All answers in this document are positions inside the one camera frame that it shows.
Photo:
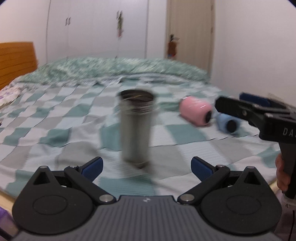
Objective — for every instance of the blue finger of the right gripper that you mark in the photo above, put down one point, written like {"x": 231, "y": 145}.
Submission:
{"x": 254, "y": 99}

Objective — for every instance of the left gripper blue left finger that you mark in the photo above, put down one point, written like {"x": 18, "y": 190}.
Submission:
{"x": 82, "y": 178}

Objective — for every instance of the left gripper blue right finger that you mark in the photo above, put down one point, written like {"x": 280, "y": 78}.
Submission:
{"x": 211, "y": 177}

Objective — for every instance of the stainless steel cup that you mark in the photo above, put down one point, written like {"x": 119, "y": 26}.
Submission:
{"x": 136, "y": 109}

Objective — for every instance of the light blue cartoon cup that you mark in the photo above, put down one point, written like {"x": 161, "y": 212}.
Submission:
{"x": 227, "y": 124}

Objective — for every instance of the pink cup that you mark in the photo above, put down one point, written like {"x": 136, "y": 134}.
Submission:
{"x": 195, "y": 110}

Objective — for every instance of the right hand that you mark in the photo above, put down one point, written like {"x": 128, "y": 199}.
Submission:
{"x": 283, "y": 179}

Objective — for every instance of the checkered teal bed sheet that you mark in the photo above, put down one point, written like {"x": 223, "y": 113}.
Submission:
{"x": 68, "y": 126}

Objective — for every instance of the wooden door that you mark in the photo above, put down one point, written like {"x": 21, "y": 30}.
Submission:
{"x": 193, "y": 22}

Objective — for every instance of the green floral duvet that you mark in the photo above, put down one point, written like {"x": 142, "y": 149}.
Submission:
{"x": 87, "y": 68}

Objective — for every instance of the wooden headboard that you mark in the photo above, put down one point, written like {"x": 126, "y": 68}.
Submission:
{"x": 16, "y": 59}

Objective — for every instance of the white wardrobe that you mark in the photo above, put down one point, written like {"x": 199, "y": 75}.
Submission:
{"x": 89, "y": 28}

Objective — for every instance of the brown plush on door handle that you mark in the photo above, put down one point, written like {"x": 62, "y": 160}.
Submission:
{"x": 172, "y": 47}

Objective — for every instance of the green toy on wardrobe handle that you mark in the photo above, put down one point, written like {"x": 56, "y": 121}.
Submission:
{"x": 119, "y": 24}

